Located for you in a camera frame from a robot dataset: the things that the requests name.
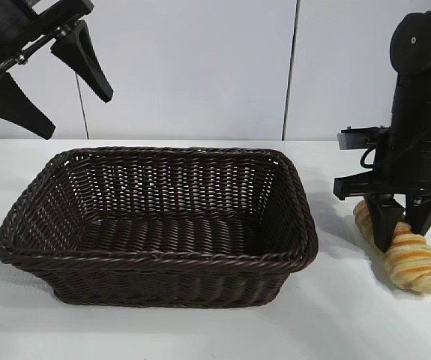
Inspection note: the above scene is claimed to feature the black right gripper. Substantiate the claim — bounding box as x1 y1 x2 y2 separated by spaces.
333 129 431 253

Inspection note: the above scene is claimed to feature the black camera cable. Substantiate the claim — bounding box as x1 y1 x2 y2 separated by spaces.
359 148 379 168

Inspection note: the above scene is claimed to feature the gray wrist camera box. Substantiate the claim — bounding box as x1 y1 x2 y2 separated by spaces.
337 127 388 152

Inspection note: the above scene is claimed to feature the thin dark wall strip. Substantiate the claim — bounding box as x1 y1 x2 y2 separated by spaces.
73 73 91 138
281 0 301 140

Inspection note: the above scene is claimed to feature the dark brown wicker basket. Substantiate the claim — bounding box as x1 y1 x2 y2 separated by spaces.
0 145 319 308

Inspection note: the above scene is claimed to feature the long striped bread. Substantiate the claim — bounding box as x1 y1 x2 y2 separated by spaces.
352 200 431 293

